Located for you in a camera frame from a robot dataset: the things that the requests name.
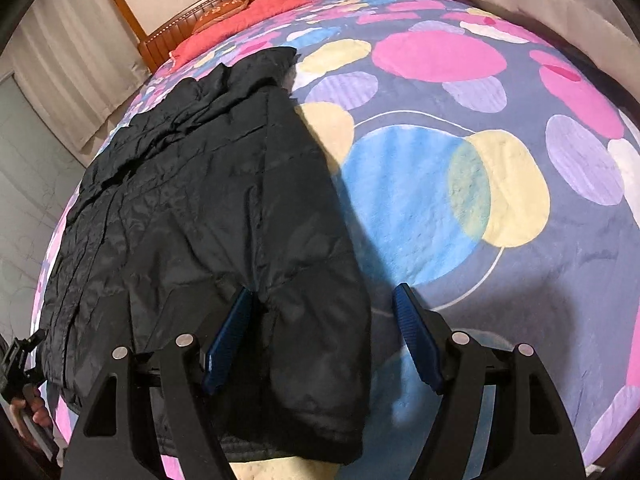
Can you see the beige window curtain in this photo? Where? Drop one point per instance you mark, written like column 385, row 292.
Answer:
column 76, row 62

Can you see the colourful polka dot blanket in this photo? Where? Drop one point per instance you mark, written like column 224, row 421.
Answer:
column 482, row 166

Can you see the frosted glass wardrobe door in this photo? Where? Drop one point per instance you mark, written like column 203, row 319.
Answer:
column 37, row 177

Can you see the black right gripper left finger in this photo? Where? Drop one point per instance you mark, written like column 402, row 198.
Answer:
column 115, row 435

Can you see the person left hand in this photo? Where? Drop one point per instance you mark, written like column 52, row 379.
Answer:
column 34, row 404

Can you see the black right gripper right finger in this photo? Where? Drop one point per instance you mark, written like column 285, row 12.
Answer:
column 530, row 434

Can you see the orange patterned cushion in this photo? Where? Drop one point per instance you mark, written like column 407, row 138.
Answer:
column 218, row 13

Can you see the black puffer jacket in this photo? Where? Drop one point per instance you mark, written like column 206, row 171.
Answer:
column 220, row 188

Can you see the red pillow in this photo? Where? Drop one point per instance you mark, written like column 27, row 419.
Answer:
column 208, row 32

